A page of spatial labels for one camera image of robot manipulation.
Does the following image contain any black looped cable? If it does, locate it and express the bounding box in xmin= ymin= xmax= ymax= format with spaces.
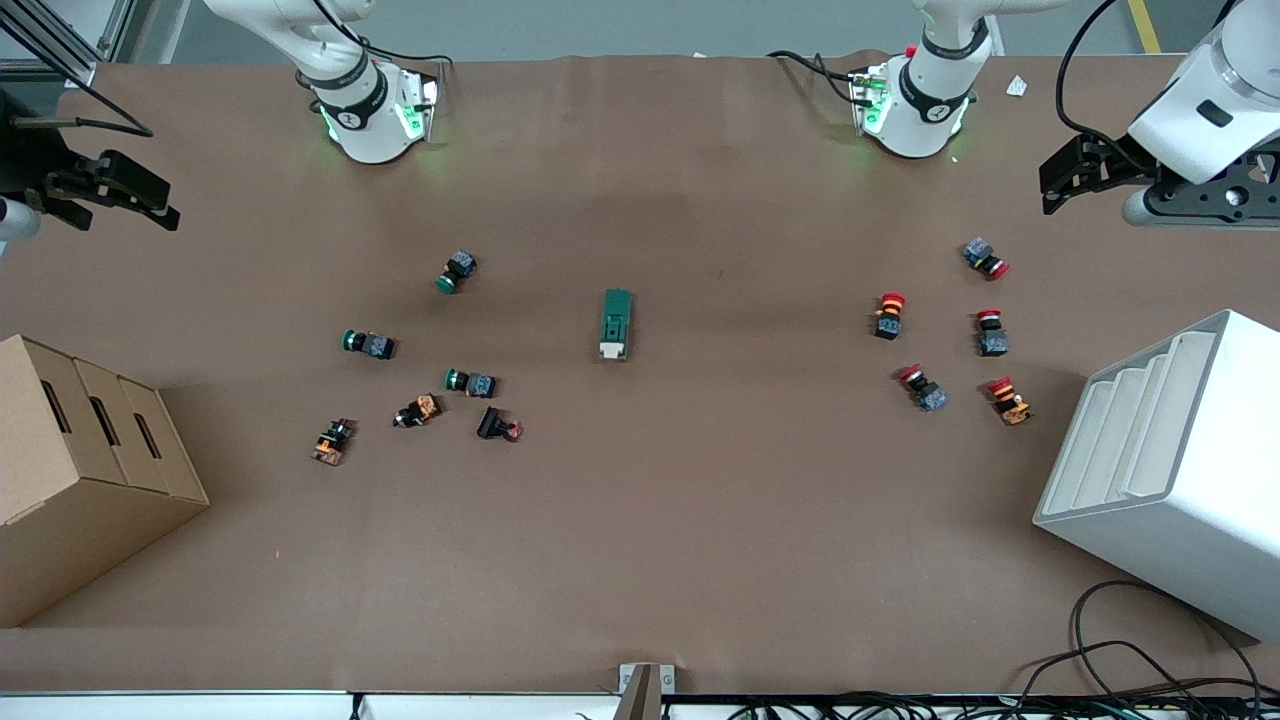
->
xmin=1015 ymin=580 xmax=1263 ymax=706

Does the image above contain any aluminium frame profile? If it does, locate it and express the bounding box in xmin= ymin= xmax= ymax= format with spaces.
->
xmin=0 ymin=0 xmax=136 ymax=86

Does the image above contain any red button with orange block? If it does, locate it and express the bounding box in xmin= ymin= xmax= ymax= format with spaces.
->
xmin=986 ymin=376 xmax=1033 ymax=427

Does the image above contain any black cable bundle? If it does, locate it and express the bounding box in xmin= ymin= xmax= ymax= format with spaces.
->
xmin=690 ymin=690 xmax=1280 ymax=720

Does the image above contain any red button with blue block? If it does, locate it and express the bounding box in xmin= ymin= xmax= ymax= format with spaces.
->
xmin=897 ymin=364 xmax=949 ymax=413
xmin=963 ymin=237 xmax=1011 ymax=282

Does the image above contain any green load switch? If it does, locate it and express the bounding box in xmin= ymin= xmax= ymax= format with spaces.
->
xmin=599 ymin=288 xmax=634 ymax=362

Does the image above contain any white stepped rack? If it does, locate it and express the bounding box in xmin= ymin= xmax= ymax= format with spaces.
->
xmin=1033 ymin=309 xmax=1280 ymax=643

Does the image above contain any brown cardboard box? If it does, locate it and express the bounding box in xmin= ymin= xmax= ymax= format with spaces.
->
xmin=0 ymin=335 xmax=211 ymax=629

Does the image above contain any brown table mat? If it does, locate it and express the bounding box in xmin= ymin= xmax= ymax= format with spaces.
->
xmin=0 ymin=52 xmax=1280 ymax=693

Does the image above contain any grey metal bracket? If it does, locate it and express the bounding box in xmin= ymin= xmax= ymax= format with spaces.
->
xmin=618 ymin=663 xmax=676 ymax=720

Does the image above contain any white table edge rail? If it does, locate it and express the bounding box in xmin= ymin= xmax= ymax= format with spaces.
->
xmin=0 ymin=690 xmax=621 ymax=720

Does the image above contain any black left arm base cable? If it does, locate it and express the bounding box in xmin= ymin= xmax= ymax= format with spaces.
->
xmin=768 ymin=50 xmax=866 ymax=106

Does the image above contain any black right arm base cable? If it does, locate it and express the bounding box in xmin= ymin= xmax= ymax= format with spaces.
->
xmin=360 ymin=38 xmax=456 ymax=76

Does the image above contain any black arm base cable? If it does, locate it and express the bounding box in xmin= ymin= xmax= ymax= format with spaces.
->
xmin=768 ymin=50 xmax=866 ymax=106
xmin=360 ymin=38 xmax=456 ymax=76

